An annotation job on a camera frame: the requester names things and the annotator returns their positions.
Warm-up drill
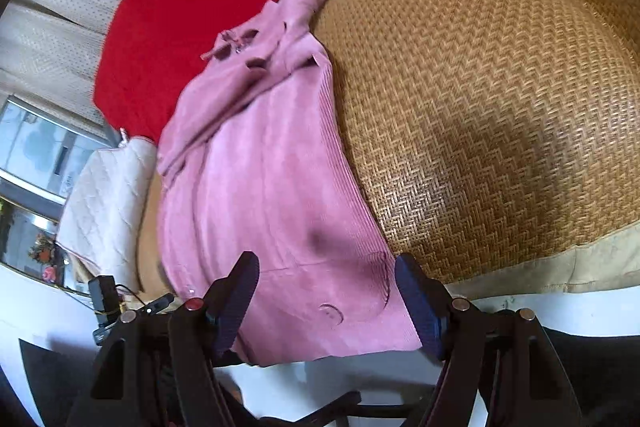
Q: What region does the woven rattan mat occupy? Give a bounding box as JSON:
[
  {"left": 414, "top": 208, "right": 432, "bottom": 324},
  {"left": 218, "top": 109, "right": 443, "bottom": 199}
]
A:
[{"left": 312, "top": 0, "right": 640, "bottom": 298}]

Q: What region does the white cloth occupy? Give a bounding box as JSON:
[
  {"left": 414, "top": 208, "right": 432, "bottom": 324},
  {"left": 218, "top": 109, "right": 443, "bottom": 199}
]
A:
[{"left": 55, "top": 129, "right": 160, "bottom": 293}]

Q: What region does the small black device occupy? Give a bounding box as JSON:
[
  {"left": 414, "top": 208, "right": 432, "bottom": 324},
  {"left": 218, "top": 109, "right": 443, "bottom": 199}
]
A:
[{"left": 87, "top": 275, "right": 121, "bottom": 345}]

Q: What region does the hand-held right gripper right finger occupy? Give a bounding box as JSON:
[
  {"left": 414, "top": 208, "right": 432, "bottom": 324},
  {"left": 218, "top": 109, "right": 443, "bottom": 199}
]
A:
[{"left": 394, "top": 253, "right": 586, "bottom": 427}]

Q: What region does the window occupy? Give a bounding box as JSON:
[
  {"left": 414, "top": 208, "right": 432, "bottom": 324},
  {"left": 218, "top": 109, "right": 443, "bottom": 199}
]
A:
[{"left": 0, "top": 94, "right": 113, "bottom": 293}]

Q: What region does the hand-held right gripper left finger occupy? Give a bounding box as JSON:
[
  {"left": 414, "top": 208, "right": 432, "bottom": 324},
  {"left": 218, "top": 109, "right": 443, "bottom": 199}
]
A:
[{"left": 72, "top": 251, "right": 261, "bottom": 427}]

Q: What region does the beige dotted curtain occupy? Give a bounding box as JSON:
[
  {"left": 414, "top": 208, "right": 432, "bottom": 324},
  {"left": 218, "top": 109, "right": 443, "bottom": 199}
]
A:
[{"left": 0, "top": 0, "right": 146, "bottom": 130}]

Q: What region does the dark cloth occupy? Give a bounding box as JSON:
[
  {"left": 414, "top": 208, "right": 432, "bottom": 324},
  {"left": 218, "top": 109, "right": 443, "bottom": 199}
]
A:
[{"left": 542, "top": 326, "right": 640, "bottom": 427}]

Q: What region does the red blanket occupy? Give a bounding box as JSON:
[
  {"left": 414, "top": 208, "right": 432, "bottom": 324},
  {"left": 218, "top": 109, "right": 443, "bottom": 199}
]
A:
[{"left": 92, "top": 0, "right": 421, "bottom": 142}]

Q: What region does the pink knit sweater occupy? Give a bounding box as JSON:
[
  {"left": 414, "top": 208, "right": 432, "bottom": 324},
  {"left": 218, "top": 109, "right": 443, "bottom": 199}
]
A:
[{"left": 156, "top": 0, "right": 423, "bottom": 367}]

